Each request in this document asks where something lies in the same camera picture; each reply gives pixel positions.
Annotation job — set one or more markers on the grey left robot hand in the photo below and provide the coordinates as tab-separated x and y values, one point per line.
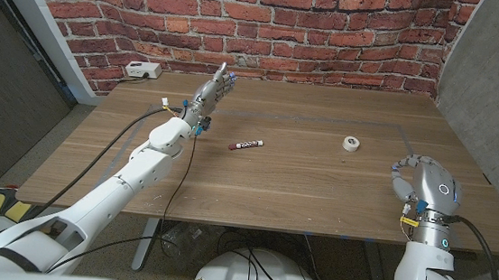
205	99

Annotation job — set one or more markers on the red brick printed backdrop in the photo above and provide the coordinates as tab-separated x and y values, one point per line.
250	27

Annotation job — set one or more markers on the red and white marker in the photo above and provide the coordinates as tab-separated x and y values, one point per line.
246	144

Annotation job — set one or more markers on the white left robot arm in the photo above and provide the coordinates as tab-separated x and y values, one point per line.
113	191

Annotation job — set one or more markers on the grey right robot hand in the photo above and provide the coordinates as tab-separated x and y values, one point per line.
435	188

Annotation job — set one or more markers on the white power strip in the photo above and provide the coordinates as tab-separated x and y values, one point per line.
143	69

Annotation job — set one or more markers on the white tape roll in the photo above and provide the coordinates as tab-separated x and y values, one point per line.
351	143

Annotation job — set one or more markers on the grey table leg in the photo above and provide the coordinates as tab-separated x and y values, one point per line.
144	244
376	271

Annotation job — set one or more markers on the clear plastic bag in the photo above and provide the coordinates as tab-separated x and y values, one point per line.
186	243

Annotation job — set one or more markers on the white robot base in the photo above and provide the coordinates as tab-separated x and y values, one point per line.
228	274

